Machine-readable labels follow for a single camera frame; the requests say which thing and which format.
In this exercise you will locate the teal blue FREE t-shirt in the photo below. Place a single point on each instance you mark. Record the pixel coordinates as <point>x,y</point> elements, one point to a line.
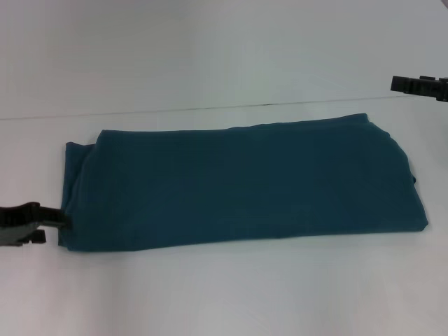
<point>245,175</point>

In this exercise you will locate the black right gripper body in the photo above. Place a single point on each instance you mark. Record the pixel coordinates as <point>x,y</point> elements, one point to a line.
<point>439,85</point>

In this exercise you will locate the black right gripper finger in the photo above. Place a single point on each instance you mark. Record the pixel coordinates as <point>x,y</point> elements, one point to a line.
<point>406,84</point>

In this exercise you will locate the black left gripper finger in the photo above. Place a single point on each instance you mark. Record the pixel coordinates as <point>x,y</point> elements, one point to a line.
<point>54,217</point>
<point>35,236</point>

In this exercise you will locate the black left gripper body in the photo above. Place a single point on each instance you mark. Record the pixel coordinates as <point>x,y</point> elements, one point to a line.
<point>15,224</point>

